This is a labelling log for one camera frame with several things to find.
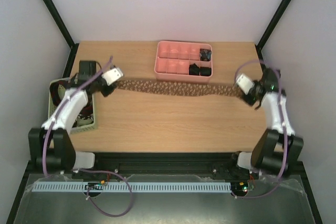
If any brown floral tie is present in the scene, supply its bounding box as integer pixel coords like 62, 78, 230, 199
115, 78, 243, 99

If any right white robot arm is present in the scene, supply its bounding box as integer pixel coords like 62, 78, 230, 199
235, 68, 303, 177

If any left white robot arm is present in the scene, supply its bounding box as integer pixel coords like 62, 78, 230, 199
28, 59, 123, 177

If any green perforated basket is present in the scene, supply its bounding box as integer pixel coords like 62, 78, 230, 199
48, 78, 97, 133

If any red black striped tie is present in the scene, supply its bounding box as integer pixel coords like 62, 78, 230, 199
49, 80, 69, 106

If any rolled black tie right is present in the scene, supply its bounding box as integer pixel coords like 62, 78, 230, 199
199, 67, 212, 77

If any rolled black tie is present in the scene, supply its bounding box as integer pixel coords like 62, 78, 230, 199
188, 63, 200, 76
199, 67, 212, 77

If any rolled blue patterned tie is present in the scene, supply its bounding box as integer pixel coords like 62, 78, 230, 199
199, 48, 212, 61

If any rolled black tie left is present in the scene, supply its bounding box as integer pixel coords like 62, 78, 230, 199
188, 63, 200, 76

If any pink compartment organizer box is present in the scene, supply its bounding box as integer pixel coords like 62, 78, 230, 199
154, 40, 213, 83

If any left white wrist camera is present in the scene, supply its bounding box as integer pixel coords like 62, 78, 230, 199
102, 67, 124, 86

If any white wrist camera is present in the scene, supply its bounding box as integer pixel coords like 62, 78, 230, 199
235, 73, 255, 94
102, 67, 124, 86

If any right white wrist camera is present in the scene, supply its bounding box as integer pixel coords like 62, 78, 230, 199
235, 73, 255, 94

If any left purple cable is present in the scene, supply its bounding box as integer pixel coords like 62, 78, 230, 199
42, 55, 135, 218

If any purple cable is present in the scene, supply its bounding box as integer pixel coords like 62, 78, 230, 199
42, 55, 135, 218
230, 60, 289, 199

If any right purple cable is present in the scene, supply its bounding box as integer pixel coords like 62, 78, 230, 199
230, 60, 289, 199

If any black aluminium frame rail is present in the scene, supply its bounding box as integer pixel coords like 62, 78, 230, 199
26, 152, 305, 177

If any light blue cable duct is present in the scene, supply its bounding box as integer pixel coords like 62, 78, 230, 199
32, 182, 232, 193

